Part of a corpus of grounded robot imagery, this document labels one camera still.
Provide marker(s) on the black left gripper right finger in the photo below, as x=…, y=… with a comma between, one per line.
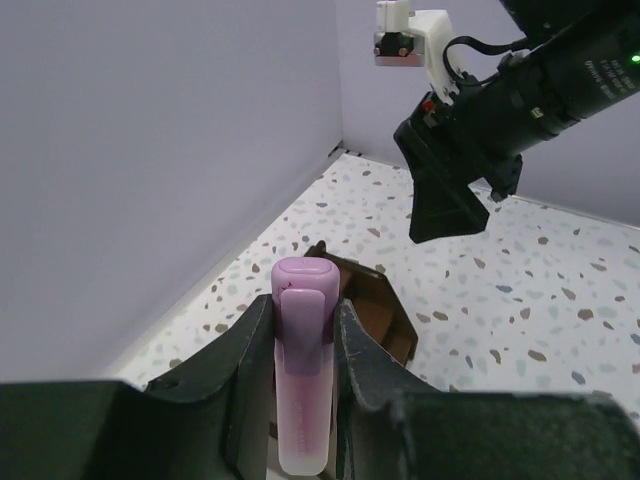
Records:
x=392, y=425

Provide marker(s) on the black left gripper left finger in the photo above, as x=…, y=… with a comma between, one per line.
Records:
x=206, y=418

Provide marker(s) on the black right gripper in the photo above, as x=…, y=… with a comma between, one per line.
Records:
x=482, y=135

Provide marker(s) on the brown wooden desk organizer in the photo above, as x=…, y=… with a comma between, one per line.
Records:
x=376, y=303

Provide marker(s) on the pink highlighter marker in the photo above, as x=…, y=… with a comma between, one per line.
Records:
x=305, y=292

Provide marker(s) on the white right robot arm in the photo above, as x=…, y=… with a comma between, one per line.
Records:
x=574, y=60

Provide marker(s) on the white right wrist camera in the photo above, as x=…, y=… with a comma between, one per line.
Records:
x=406, y=37

